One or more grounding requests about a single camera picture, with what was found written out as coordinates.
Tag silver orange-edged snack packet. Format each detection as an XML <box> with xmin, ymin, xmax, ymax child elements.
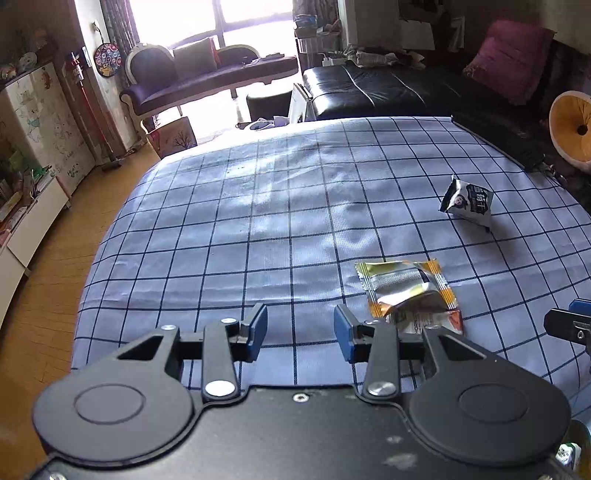
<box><xmin>354</xmin><ymin>258</ymin><xmax>459</xmax><ymax>320</ymax></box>

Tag magenta pillow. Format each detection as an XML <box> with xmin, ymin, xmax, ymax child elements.
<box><xmin>462</xmin><ymin>20</ymin><xmax>556</xmax><ymax>106</ymax></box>

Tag low white cabinet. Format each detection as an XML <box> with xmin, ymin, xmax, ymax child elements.
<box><xmin>0</xmin><ymin>176</ymin><xmax>72</xmax><ymax>326</ymax></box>

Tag pile of books and boxes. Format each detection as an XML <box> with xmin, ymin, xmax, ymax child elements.
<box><xmin>0</xmin><ymin>147</ymin><xmax>57</xmax><ymax>234</ymax></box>

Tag black white snack packet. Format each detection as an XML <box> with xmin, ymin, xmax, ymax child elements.
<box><xmin>438</xmin><ymin>175</ymin><xmax>496</xmax><ymax>232</ymax></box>

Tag white orange-cornered snack packet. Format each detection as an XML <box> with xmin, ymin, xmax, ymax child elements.
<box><xmin>387</xmin><ymin>308</ymin><xmax>465</xmax><ymax>337</ymax></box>

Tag white cabinet with drawings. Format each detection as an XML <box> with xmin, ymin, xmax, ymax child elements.
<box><xmin>0</xmin><ymin>61</ymin><xmax>97</xmax><ymax>197</ymax></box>

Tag checked tablecloth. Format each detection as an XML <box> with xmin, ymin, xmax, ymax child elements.
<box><xmin>69</xmin><ymin>115</ymin><xmax>591</xmax><ymax>418</ymax></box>

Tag brown paper bag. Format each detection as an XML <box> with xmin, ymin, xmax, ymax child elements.
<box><xmin>147</xmin><ymin>116</ymin><xmax>198</xmax><ymax>158</ymax></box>

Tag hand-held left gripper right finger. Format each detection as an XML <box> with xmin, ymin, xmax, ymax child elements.
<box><xmin>333</xmin><ymin>304</ymin><xmax>491</xmax><ymax>401</ymax></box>

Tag round colourful dartboard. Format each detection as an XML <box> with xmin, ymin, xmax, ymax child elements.
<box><xmin>93</xmin><ymin>43</ymin><xmax>123</xmax><ymax>78</ymax></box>

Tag patterned curtain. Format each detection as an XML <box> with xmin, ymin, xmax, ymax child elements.
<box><xmin>98</xmin><ymin>0</ymin><xmax>140</xmax><ymax>52</ymax></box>

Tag green white triangular snack packet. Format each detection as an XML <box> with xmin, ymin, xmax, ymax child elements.
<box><xmin>555</xmin><ymin>442</ymin><xmax>583</xmax><ymax>472</ymax></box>

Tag wire rack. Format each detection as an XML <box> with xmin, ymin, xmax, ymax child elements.
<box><xmin>292</xmin><ymin>13</ymin><xmax>343</xmax><ymax>66</ymax></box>

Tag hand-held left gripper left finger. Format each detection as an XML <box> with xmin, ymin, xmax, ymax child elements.
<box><xmin>117</xmin><ymin>302</ymin><xmax>269</xmax><ymax>401</ymax></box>

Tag grey cushion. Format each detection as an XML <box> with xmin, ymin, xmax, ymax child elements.
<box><xmin>172</xmin><ymin>38</ymin><xmax>218</xmax><ymax>83</ymax></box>

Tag black leather sofa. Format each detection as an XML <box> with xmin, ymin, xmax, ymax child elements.
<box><xmin>301</xmin><ymin>39</ymin><xmax>591</xmax><ymax>210</ymax></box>

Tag black stool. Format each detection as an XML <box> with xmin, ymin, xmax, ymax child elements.
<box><xmin>246</xmin><ymin>90</ymin><xmax>293</xmax><ymax>124</ymax></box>

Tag white board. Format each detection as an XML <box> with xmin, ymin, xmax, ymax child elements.
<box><xmin>287</xmin><ymin>82</ymin><xmax>315</xmax><ymax>123</ymax></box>

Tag pile of papers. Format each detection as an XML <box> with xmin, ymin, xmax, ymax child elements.
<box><xmin>345</xmin><ymin>44</ymin><xmax>426</xmax><ymax>69</ymax></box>

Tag key bunch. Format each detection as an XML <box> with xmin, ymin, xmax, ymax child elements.
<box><xmin>531</xmin><ymin>161</ymin><xmax>570</xmax><ymax>188</ymax></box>

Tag purple chaise sofa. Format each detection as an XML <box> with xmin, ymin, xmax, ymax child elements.
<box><xmin>119</xmin><ymin>43</ymin><xmax>299</xmax><ymax>127</ymax></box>

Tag red stick vacuum cleaner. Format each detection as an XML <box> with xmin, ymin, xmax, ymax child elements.
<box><xmin>68</xmin><ymin>50</ymin><xmax>124</xmax><ymax>171</ymax></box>

